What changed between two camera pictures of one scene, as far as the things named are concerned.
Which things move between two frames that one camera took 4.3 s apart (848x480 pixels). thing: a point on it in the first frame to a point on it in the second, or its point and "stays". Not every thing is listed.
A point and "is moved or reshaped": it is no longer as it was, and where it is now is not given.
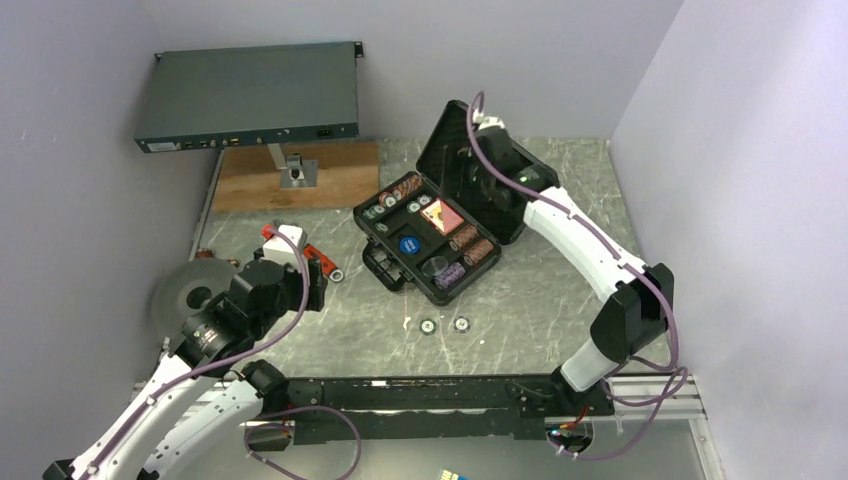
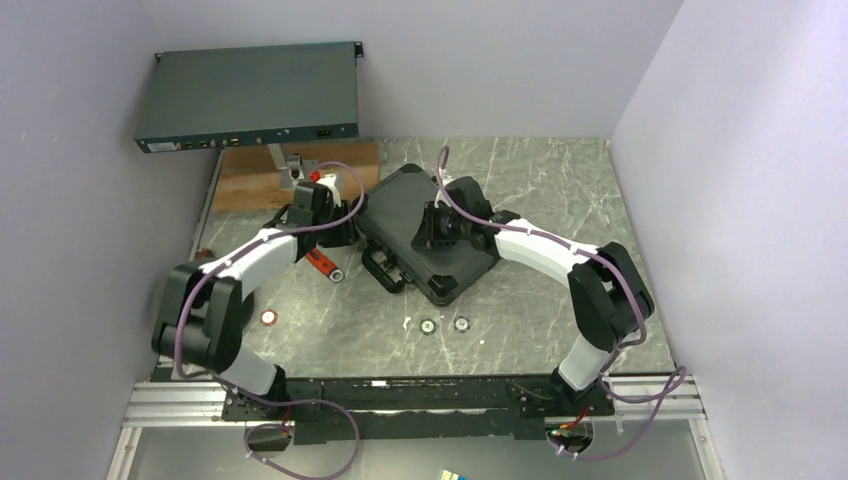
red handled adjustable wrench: [326, 265] stays
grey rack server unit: [202, 99] stays
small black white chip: [428, 326] stays
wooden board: [249, 180] stays
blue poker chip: [461, 324] stays
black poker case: [432, 228] is moved or reshaped
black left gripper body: [314, 300] to [339, 235]
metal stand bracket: [295, 173] stays
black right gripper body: [479, 179] to [442, 228]
